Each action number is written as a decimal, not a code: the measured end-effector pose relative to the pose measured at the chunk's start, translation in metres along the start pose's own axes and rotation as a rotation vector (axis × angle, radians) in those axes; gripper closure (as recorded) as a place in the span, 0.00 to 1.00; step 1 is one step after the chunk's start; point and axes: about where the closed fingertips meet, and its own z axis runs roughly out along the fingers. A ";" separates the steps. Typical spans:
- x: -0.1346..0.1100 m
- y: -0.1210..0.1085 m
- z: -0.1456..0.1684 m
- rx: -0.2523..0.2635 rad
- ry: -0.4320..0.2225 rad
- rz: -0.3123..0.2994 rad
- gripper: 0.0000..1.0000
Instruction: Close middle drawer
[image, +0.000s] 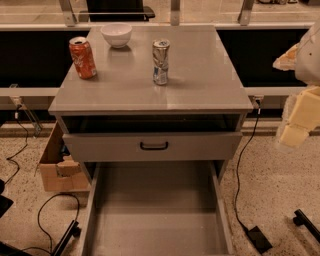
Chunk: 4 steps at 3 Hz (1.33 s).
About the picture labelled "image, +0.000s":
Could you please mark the black bar lower left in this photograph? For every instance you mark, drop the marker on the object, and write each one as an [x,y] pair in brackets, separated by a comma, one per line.
[72,231]

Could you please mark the black power adapter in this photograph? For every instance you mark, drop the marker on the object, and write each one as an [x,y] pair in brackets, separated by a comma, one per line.
[259,240]

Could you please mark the black chair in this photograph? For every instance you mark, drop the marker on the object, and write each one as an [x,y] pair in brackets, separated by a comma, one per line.
[116,11]

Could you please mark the crushed silver can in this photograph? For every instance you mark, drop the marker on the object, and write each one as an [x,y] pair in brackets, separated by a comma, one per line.
[160,51]

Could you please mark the cardboard box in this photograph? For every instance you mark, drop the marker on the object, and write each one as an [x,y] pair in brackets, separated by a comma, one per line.
[59,172]

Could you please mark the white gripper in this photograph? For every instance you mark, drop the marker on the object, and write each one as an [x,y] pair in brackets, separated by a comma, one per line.
[310,61]

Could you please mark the white bowl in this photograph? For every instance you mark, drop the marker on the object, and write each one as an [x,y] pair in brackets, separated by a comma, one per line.
[117,35]

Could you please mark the grey drawer cabinet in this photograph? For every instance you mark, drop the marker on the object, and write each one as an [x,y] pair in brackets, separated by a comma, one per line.
[203,92]

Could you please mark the orange soda can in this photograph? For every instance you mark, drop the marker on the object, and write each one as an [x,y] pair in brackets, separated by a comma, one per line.
[82,56]

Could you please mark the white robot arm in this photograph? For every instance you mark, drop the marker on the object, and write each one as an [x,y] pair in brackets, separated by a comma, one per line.
[303,58]

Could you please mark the grey drawer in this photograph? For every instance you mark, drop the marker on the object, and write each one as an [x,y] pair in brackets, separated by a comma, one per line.
[156,209]
[125,147]

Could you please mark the grey top drawer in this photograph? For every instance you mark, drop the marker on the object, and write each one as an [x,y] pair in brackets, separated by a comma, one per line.
[125,147]

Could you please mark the black bar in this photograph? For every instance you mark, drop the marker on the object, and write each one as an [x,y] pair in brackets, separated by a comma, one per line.
[301,219]
[72,231]

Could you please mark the metal railing frame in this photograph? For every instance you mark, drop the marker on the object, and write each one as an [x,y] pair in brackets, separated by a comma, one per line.
[33,37]

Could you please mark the black bar lower right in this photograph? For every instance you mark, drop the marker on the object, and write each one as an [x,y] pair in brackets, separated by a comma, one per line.
[301,219]

